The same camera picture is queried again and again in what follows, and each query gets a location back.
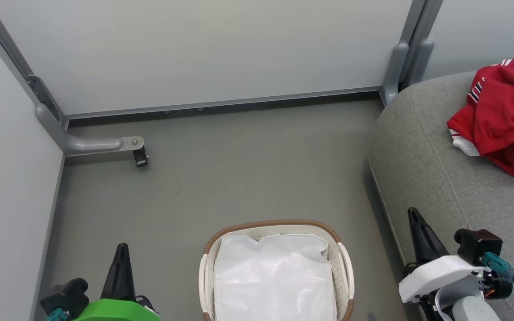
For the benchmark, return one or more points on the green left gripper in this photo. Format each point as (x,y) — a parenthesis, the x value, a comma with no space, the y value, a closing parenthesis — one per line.
(114,312)

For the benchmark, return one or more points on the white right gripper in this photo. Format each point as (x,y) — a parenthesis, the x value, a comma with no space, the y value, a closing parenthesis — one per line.
(440,274)

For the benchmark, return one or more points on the red garment with white hem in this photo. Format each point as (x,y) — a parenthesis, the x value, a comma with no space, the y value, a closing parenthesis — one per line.
(489,138)

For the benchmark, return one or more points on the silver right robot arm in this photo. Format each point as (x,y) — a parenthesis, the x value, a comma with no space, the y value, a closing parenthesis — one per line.
(466,307)

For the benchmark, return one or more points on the white woven-rim laundry basket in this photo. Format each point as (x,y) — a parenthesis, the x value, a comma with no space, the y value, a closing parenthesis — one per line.
(346,272)

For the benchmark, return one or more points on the white cloth basket liner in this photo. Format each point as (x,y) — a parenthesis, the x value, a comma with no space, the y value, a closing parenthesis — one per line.
(275,281)

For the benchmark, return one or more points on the grey fabric sofa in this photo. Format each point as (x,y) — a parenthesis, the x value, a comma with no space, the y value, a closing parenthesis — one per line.
(426,169)

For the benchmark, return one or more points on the black caster wheel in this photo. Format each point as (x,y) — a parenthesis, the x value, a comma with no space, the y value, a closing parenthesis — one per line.
(140,157)

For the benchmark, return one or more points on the grey metal partition foot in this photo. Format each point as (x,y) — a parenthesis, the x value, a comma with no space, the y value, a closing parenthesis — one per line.
(92,145)

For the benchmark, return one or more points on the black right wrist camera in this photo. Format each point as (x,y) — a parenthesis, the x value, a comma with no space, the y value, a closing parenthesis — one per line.
(478,245)

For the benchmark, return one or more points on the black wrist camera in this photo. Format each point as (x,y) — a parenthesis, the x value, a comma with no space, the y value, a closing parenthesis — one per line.
(67,296)
(478,245)

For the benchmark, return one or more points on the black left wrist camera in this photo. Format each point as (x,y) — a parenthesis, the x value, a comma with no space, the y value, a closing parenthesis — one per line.
(67,296)

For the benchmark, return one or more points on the grey partition corner post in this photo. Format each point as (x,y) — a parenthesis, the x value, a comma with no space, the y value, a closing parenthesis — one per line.
(411,49)

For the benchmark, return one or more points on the grey partition post with bracket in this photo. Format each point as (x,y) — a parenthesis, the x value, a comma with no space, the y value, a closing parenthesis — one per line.
(16,58)

